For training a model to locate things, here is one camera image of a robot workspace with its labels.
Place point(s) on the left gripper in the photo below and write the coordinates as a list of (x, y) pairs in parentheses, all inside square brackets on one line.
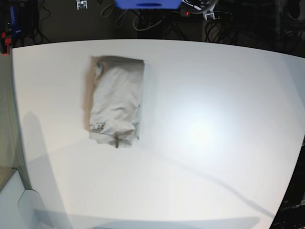
[(198, 6)]

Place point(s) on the grey t-shirt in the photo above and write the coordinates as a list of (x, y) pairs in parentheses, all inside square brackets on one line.
[(113, 100)]

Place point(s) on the black power strip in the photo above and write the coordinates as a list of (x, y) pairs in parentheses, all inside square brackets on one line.
[(185, 13)]

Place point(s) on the blue box overhead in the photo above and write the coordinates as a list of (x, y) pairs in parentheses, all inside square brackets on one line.
[(148, 4)]

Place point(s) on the red and blue clamp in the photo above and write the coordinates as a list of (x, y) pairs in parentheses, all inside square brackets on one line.
[(7, 28)]

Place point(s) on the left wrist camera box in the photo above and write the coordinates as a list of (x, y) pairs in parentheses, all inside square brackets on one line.
[(209, 16)]

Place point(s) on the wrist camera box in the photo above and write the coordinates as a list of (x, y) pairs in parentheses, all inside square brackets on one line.
[(81, 4), (209, 16)]

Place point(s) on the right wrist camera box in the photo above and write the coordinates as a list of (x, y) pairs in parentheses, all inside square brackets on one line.
[(81, 4)]

